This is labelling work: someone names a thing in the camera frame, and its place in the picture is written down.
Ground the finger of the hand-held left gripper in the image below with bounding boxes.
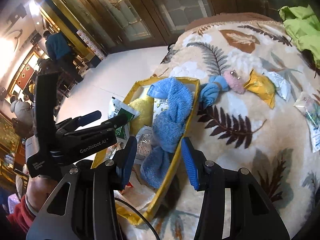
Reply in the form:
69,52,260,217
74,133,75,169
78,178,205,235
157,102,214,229
55,110,102,133
62,114,128,140

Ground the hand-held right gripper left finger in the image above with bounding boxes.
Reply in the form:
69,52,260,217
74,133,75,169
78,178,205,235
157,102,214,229
26,136,138,240

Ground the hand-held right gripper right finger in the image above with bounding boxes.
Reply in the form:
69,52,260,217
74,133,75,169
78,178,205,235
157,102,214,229
181,137,292,240

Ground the green white packet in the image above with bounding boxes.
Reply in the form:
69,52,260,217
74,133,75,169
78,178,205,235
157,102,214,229
108,97,140,145

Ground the yellow-edged cardboard box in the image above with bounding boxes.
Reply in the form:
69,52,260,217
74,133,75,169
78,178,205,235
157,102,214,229
90,76,202,227

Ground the white pouch with grey print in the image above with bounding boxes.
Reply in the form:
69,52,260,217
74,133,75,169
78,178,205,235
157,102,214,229
135,126,157,165

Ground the yellow towel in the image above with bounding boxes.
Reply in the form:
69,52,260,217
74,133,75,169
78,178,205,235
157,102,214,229
128,97,157,135

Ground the red white packet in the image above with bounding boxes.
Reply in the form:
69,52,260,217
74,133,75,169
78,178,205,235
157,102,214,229
114,172,160,217

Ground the large blue towel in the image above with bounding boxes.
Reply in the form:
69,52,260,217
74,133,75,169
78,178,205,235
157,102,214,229
140,78,194,189

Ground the lemon print tissue pack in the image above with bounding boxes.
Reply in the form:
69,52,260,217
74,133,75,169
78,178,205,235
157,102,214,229
152,97,173,115

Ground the small knotted blue towel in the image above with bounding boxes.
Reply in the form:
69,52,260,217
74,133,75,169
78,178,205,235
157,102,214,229
199,76,229,108

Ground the pink fluffy hair clip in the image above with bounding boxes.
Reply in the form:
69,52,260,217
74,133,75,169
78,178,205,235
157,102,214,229
223,70,247,95

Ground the yellow packet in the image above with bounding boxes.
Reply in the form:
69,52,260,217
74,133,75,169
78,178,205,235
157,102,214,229
244,69,277,109

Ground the small white blue packet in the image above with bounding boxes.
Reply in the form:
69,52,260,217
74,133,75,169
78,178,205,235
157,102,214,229
267,71,292,102

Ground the large white packet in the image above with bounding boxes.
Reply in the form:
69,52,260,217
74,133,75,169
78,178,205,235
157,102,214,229
294,91,320,153

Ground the person's left forearm red sleeve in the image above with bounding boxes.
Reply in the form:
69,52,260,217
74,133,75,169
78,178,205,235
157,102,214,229
6,196,37,235

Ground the person's left hand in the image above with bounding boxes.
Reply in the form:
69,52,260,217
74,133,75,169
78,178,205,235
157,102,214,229
25,176,59,217

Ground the wooden chair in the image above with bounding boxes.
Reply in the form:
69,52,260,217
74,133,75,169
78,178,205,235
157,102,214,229
57,70,78,98

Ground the leaf print blanket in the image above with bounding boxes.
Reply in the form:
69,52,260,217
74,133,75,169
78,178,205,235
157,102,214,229
120,12,320,240

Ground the stack of white boxes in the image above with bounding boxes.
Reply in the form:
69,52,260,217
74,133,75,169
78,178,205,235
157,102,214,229
76,29,105,60

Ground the wooden glass door leaf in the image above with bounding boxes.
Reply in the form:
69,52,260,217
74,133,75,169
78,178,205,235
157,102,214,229
50,0,155,53
120,0,215,45

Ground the green jacket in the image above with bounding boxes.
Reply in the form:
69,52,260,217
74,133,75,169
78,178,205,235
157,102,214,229
279,4,320,68

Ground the black cable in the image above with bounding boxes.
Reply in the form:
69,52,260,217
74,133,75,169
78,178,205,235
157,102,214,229
114,196,160,240

